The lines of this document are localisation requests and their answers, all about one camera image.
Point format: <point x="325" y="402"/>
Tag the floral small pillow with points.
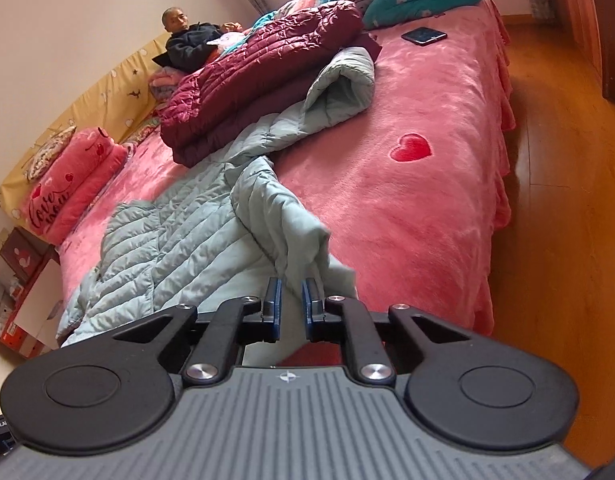
<point x="48" y="153"/>

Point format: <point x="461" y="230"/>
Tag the person in dark jacket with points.
<point x="190" y="46"/>

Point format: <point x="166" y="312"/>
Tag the light green down jacket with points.
<point x="226" y="227"/>

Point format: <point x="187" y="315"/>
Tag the dark red gift box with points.
<point x="20" y="255"/>

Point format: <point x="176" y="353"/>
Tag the folded pink grey blankets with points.
<point x="164" y="82"/>

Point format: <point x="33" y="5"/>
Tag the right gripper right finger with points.
<point x="461" y="386"/>

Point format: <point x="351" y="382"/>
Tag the black smartphone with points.
<point x="424" y="36"/>

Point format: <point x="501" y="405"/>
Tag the maroon folded down jacket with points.
<point x="272" y="70"/>

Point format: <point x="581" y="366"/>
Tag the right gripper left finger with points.
<point x="112" y="390"/>

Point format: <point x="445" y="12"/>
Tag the pink plush bed cover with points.
<point x="411" y="190"/>

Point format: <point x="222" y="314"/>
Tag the red shoe box stack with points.
<point x="24" y="344"/>

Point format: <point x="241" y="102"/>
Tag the pink love you blanket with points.
<point x="60" y="197"/>

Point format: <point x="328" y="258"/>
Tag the yellow padded headboard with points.
<point x="117" y="103"/>

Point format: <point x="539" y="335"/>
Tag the white bedside cabinet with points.
<point x="42" y="307"/>

